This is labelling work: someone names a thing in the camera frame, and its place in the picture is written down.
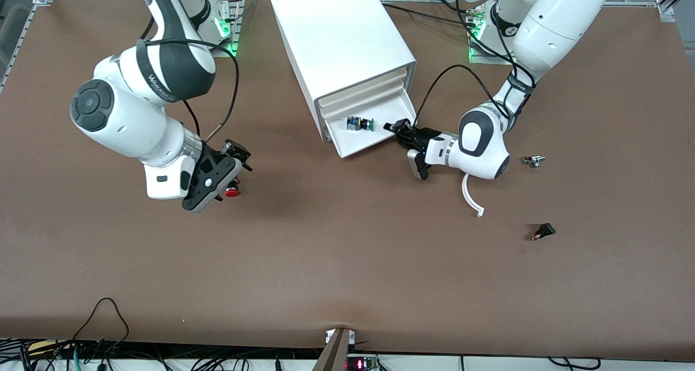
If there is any white plastic bin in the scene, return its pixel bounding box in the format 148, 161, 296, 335
324, 90, 419, 159

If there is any white semicircular bracket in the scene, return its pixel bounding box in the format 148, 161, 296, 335
462, 173, 485, 218

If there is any brown camera mount beam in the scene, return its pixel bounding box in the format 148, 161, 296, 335
311, 328, 357, 371

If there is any red LED display module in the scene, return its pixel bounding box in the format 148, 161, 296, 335
345, 354, 380, 371

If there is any aluminium table edge rail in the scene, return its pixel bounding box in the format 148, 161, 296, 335
0, 2, 39, 89

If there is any black cable on table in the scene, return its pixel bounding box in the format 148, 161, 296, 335
380, 1, 481, 28

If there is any tangled black cable bundle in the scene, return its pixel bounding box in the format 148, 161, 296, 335
0, 337, 326, 371

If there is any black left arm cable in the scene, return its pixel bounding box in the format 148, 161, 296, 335
411, 0, 538, 130

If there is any looped thin black cable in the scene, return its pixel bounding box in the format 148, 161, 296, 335
72, 298, 131, 358

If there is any green push button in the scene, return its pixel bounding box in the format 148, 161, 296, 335
346, 115, 376, 134

